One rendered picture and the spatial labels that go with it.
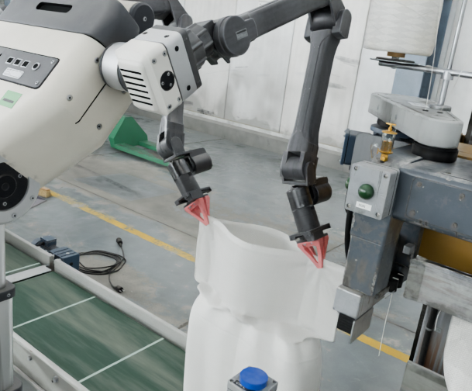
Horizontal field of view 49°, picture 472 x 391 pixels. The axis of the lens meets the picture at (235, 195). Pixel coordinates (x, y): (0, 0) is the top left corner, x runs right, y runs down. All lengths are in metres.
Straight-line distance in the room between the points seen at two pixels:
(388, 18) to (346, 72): 5.52
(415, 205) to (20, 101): 0.75
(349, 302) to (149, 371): 1.01
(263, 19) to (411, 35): 0.34
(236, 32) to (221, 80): 6.85
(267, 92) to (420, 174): 6.48
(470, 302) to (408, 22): 0.62
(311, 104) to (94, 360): 1.20
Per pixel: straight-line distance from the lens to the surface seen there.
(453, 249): 1.32
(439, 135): 1.10
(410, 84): 6.01
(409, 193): 1.01
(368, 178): 0.98
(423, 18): 1.31
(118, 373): 1.93
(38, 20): 1.22
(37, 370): 2.03
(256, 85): 7.52
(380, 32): 1.30
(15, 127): 1.04
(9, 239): 2.94
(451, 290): 1.20
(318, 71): 1.32
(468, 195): 0.98
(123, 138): 6.55
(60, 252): 2.75
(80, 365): 1.97
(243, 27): 1.09
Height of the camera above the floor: 1.53
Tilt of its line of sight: 17 degrees down
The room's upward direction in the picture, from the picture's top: 7 degrees clockwise
